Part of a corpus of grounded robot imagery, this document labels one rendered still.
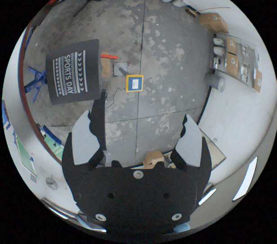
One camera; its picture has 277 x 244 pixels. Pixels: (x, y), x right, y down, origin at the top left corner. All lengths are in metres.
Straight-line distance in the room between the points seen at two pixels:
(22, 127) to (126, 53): 1.60
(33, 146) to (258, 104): 3.26
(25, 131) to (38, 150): 0.04
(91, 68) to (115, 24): 1.20
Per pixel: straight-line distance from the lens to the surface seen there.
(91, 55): 0.65
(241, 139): 3.35
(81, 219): 0.57
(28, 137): 0.16
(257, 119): 3.18
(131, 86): 0.67
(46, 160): 0.18
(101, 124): 0.92
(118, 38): 1.64
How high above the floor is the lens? 1.59
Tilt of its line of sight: 55 degrees down
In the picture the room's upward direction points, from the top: 147 degrees clockwise
